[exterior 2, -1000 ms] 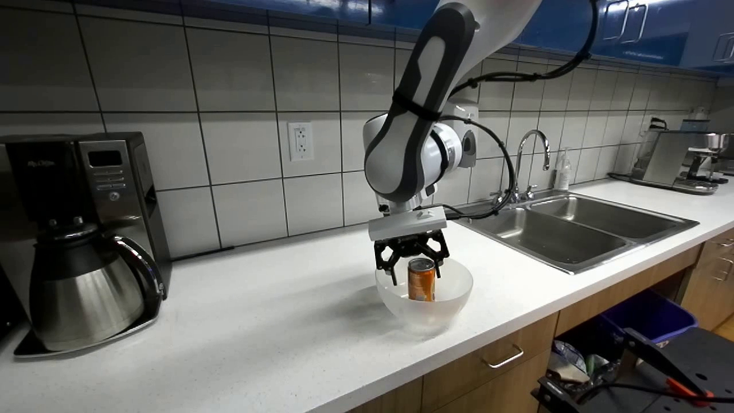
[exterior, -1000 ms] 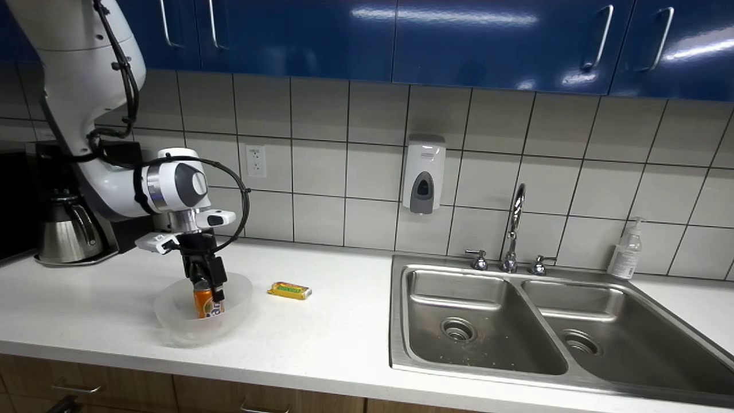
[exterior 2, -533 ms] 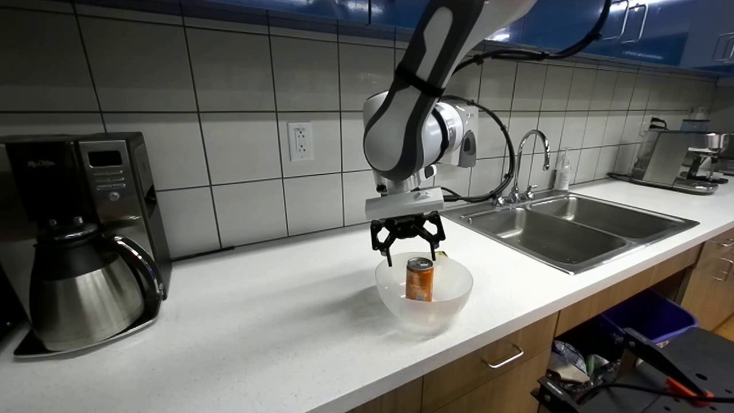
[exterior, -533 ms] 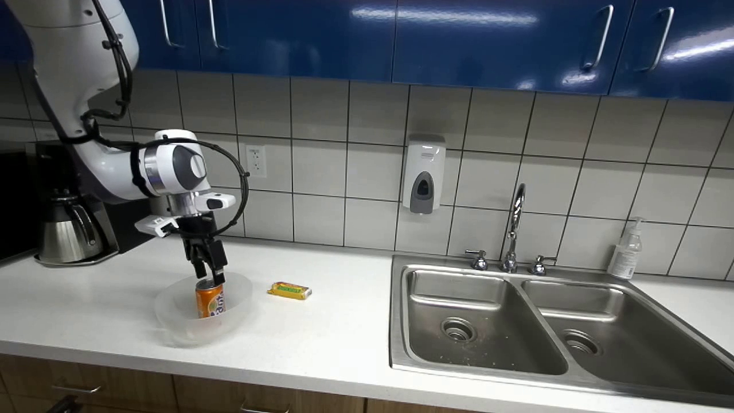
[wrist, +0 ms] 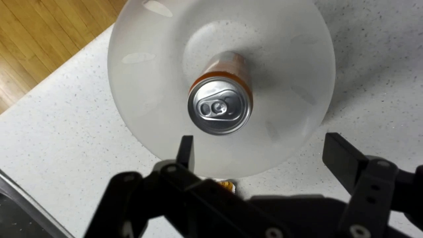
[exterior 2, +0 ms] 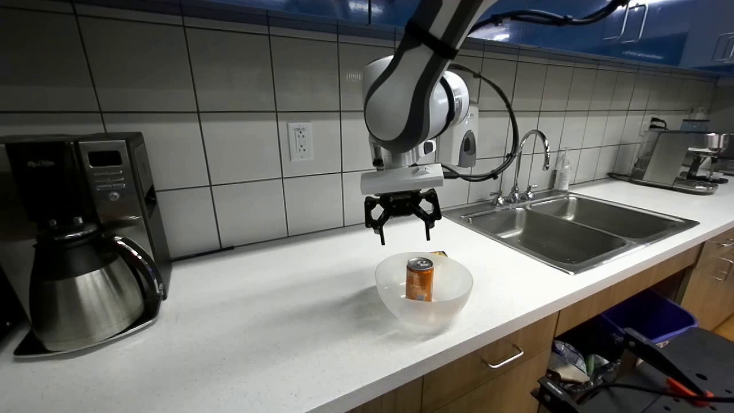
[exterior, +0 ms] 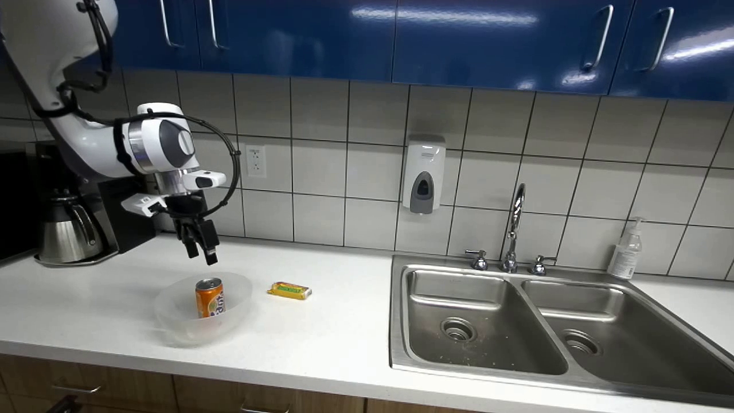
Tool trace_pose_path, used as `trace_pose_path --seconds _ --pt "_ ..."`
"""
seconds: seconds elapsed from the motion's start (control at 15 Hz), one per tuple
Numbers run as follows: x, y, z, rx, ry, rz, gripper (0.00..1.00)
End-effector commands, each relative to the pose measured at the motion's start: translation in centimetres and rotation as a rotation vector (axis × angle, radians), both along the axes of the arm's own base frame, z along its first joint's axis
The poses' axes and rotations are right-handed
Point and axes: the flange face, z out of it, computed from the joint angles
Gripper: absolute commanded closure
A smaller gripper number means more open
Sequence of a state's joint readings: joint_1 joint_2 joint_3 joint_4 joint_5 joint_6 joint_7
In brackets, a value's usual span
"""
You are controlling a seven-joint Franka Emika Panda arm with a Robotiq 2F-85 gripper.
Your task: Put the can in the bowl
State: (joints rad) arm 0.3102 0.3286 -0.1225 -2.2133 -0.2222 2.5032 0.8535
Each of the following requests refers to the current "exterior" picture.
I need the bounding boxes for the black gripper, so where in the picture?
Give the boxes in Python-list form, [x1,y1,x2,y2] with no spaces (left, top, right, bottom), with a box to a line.
[164,189,222,267]

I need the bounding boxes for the orange soda can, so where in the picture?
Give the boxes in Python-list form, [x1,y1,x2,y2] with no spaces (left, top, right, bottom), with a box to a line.
[193,275,227,321]

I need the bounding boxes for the clear plastic bowl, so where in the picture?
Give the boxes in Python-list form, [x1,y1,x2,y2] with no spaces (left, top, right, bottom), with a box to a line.
[152,270,257,349]

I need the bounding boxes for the black coffee maker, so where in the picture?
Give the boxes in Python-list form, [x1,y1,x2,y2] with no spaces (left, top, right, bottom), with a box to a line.
[29,145,157,267]

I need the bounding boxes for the yellow snack packet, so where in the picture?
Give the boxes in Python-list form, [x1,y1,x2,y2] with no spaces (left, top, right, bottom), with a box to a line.
[266,279,315,303]

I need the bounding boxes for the steel coffee carafe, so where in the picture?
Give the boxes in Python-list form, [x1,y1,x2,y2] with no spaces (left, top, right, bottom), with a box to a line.
[36,189,109,267]

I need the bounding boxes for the wooden drawer front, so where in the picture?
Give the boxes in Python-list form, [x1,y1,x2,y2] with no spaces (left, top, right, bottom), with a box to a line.
[172,373,367,413]
[0,351,179,413]

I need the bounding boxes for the black appliance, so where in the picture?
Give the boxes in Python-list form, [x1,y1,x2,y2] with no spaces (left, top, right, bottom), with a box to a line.
[0,149,40,265]

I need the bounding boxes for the blue cabinet door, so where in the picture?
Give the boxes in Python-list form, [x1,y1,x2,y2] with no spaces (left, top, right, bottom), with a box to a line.
[109,0,190,76]
[609,0,734,106]
[393,0,637,98]
[185,0,398,84]

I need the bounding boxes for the stainless steel double sink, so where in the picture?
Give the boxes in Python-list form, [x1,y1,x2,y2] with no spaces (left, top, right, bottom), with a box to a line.
[388,254,734,409]

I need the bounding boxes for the chrome sink faucet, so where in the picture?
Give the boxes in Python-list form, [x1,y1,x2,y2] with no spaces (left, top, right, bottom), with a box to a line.
[500,180,527,273]

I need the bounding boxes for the clear soap bottle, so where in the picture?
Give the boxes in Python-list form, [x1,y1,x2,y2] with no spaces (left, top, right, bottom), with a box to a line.
[605,218,644,281]

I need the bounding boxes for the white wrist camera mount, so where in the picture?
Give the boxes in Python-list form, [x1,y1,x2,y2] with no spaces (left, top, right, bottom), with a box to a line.
[120,189,170,218]

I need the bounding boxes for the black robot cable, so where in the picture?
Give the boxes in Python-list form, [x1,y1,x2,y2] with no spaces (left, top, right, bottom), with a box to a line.
[29,0,242,220]

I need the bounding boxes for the white wall outlet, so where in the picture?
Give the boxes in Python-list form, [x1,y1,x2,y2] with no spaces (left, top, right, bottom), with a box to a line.
[241,145,271,184]

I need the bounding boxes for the silver cabinet door handle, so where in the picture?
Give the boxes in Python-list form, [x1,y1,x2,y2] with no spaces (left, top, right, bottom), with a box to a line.
[204,0,225,51]
[582,2,616,74]
[156,0,185,51]
[651,4,679,74]

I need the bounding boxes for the white wall soap dispenser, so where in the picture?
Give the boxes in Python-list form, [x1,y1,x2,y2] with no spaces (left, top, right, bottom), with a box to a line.
[402,134,446,215]

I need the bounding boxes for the chrome faucet handle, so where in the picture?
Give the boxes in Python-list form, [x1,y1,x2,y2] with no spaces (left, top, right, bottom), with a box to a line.
[527,251,558,277]
[466,248,490,273]

